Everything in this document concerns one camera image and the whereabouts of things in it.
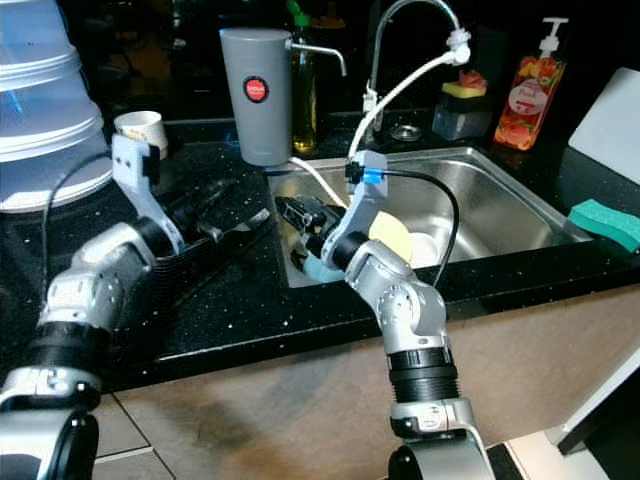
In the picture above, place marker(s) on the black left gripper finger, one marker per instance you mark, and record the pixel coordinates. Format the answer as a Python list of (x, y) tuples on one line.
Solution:
[(250, 225)]

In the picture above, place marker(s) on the teal plate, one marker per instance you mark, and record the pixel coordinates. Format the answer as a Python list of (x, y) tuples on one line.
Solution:
[(322, 270)]

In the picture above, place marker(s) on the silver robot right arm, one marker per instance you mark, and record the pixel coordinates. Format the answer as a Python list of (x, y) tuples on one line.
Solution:
[(400, 300)]

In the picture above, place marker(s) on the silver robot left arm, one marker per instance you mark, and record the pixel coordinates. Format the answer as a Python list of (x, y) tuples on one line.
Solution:
[(80, 300)]

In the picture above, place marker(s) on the grey water filter canister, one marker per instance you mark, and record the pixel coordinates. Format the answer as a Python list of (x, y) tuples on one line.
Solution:
[(255, 120)]

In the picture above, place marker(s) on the yellow oil bottle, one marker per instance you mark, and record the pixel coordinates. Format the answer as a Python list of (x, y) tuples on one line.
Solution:
[(303, 110)]

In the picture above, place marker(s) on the white cartoon cat cup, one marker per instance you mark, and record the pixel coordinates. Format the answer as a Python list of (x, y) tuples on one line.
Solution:
[(145, 128)]

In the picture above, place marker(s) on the round metal sink stopper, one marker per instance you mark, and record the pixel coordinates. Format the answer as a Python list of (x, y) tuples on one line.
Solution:
[(406, 132)]

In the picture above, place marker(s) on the dark sponge holder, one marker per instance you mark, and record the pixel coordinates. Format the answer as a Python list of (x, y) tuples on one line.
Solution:
[(462, 120)]

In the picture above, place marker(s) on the white stacked plastic container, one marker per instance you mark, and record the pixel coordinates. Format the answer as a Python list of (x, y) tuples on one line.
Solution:
[(50, 120)]

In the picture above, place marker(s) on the stainless steel sink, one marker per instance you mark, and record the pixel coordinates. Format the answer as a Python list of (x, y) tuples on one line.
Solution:
[(510, 210)]

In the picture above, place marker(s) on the chrome gooseneck faucet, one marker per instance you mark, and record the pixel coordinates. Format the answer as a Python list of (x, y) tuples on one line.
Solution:
[(378, 40)]

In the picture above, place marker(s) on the yellow sponge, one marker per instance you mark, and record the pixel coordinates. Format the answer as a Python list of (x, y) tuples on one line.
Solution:
[(465, 90)]

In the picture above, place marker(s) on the beige cabinet front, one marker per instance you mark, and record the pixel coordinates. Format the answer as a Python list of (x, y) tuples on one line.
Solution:
[(260, 420)]

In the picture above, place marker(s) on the red scrub pad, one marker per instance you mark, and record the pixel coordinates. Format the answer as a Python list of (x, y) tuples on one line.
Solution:
[(475, 78)]

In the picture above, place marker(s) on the white faucet diverter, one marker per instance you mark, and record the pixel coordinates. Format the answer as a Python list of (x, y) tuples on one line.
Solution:
[(458, 48)]

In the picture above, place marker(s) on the peach soap pump bottle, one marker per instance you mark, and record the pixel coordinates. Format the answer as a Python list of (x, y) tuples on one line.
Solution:
[(528, 105)]

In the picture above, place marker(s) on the green sponge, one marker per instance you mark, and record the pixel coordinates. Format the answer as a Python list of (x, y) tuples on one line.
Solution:
[(610, 222)]

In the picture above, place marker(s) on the white cutting board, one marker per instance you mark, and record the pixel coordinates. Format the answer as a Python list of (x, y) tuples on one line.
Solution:
[(610, 125)]

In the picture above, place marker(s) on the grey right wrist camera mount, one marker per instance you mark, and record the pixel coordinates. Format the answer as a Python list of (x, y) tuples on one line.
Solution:
[(368, 190)]

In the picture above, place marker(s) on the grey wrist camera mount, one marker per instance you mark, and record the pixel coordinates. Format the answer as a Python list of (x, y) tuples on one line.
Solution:
[(368, 190), (135, 175)]

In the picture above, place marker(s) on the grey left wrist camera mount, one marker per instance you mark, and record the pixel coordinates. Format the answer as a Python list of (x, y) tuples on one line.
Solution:
[(135, 175)]

